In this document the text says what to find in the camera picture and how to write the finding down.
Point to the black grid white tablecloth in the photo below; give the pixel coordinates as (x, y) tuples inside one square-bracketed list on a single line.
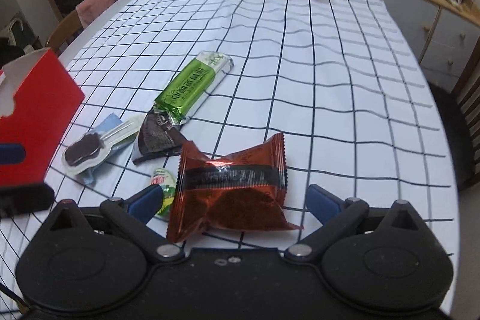
[(338, 80)]

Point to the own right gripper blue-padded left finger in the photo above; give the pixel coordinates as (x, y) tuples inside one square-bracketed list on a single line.
[(129, 218)]

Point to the pink cloth on chair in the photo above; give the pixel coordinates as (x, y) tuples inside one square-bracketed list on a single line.
[(89, 10)]

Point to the wooden chair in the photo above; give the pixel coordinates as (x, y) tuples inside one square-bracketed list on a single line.
[(65, 33)]

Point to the wooden sideboard cabinet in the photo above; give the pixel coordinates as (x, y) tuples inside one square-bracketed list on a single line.
[(441, 36)]

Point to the green snack bar packet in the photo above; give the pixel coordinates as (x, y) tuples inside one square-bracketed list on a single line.
[(192, 86)]

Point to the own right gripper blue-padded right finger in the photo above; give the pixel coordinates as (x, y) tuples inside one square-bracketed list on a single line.
[(339, 219)]

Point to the chocolate lollipop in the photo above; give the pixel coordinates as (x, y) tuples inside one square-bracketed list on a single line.
[(86, 151)]

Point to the brown triangular snack packet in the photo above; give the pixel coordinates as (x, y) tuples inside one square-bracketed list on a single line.
[(156, 138)]

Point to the red foil snack packet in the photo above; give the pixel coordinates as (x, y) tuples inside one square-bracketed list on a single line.
[(242, 191)]

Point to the red and white cardboard box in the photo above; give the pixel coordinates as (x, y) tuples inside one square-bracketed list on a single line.
[(38, 101)]

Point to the light blue snack packet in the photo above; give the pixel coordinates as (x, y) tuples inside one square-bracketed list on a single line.
[(113, 144)]

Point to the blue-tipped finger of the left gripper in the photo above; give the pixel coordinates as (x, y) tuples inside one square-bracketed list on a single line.
[(12, 153)]

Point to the small green white snack packet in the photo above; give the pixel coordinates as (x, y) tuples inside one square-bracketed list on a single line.
[(167, 182)]

